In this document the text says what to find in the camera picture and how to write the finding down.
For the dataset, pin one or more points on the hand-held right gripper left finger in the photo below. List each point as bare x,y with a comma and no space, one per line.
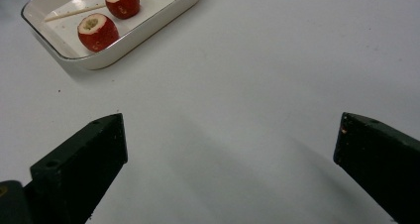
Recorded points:
82,164

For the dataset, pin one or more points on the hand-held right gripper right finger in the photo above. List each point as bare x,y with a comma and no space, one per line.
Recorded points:
383,164

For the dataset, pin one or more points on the red cored hawthorn fruit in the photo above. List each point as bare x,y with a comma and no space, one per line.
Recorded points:
99,35
124,6

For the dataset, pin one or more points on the white rectangular tray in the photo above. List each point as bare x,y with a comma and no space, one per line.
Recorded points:
64,34

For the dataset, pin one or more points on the bamboo skewer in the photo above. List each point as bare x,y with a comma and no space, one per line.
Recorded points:
76,12

